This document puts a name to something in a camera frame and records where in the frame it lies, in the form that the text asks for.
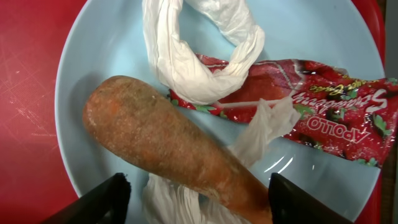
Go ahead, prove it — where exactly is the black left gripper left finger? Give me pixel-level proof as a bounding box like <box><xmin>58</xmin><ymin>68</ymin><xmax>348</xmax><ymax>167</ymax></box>
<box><xmin>43</xmin><ymin>173</ymin><xmax>131</xmax><ymax>224</ymax></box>

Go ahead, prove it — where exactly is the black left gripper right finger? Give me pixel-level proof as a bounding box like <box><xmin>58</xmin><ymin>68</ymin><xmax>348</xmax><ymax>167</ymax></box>
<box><xmin>268</xmin><ymin>173</ymin><xmax>353</xmax><ymax>224</ymax></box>

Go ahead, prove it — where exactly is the grey dishwasher rack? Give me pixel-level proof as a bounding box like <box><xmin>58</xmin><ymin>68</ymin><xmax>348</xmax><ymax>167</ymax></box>
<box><xmin>385</xmin><ymin>0</ymin><xmax>398</xmax><ymax>78</ymax></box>

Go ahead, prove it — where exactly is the white crumpled tissue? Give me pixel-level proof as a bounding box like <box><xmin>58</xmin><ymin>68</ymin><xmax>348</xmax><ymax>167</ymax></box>
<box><xmin>142</xmin><ymin>97</ymin><xmax>300</xmax><ymax>224</ymax></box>

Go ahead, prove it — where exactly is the red serving tray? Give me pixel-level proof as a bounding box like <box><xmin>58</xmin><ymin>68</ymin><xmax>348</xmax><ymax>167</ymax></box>
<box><xmin>0</xmin><ymin>0</ymin><xmax>386</xmax><ymax>224</ymax></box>

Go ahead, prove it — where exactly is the carrot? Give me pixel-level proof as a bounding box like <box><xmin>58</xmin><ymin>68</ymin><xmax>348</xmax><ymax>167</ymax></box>
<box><xmin>83</xmin><ymin>76</ymin><xmax>272</xmax><ymax>223</ymax></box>

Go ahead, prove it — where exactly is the red snack wrapper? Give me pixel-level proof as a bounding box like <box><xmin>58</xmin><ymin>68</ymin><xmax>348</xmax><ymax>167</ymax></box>
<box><xmin>168</xmin><ymin>59</ymin><xmax>397</xmax><ymax>167</ymax></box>

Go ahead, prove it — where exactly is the light blue plate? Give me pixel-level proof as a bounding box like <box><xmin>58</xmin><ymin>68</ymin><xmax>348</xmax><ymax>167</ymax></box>
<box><xmin>55</xmin><ymin>0</ymin><xmax>384</xmax><ymax>223</ymax></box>

